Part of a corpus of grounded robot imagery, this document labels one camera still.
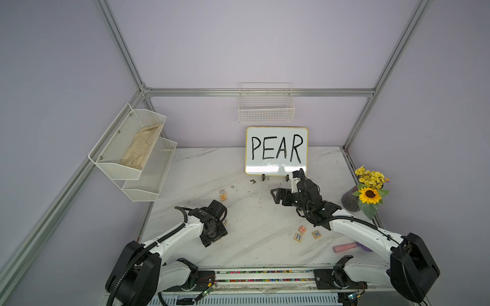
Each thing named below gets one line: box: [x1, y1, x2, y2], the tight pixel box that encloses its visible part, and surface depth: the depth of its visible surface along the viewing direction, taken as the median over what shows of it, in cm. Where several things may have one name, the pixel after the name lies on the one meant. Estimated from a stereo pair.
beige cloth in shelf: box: [118, 123, 163, 171], surface depth 80 cm
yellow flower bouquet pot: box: [341, 165, 390, 220], surface depth 77 cm
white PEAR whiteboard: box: [245, 126, 309, 176], surface depth 106 cm
